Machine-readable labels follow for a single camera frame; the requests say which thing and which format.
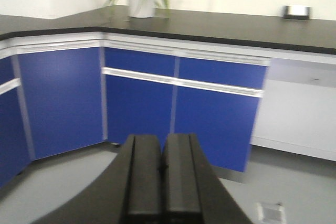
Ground blue corner base cabinets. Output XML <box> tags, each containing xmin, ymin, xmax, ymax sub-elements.
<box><xmin>1</xmin><ymin>32</ymin><xmax>270</xmax><ymax>185</ymax></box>

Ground white floor vent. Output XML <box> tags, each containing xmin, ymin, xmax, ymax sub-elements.
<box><xmin>257</xmin><ymin>202</ymin><xmax>286</xmax><ymax>224</ymax></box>

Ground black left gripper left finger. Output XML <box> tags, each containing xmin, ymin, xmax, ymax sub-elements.
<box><xmin>35</xmin><ymin>135</ymin><xmax>162</xmax><ymax>223</ymax></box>

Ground black white socket box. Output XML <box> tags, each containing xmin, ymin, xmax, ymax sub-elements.
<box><xmin>283</xmin><ymin>5</ymin><xmax>311</xmax><ymax>20</ymax></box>

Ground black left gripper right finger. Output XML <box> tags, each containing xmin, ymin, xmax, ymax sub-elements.
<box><xmin>162</xmin><ymin>134</ymin><xmax>251</xmax><ymax>223</ymax></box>

